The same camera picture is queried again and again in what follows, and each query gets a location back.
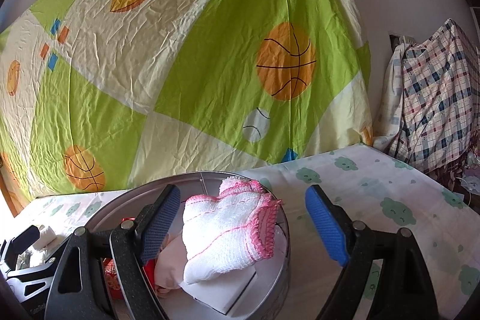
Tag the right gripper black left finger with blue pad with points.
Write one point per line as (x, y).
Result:
(79, 288)

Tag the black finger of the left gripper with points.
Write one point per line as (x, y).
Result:
(17, 245)

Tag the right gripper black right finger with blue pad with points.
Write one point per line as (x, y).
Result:
(386, 268)

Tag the red drawstring pouch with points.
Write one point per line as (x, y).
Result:
(113, 283)

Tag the white pink-edged dishcloth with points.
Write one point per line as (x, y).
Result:
(230, 231)

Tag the pink soft cloth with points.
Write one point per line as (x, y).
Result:
(169, 267)

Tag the small white cloth roll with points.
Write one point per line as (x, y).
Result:
(47, 235)

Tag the cloud print table cloth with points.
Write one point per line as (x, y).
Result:
(386, 195)

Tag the white sponge block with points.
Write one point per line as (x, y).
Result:
(221, 293)

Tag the round metal tin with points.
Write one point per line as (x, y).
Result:
(264, 296)

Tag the plaid cloth cover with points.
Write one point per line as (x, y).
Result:
(429, 112)

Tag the green cream basketball bedsheet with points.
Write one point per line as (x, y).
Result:
(100, 95)

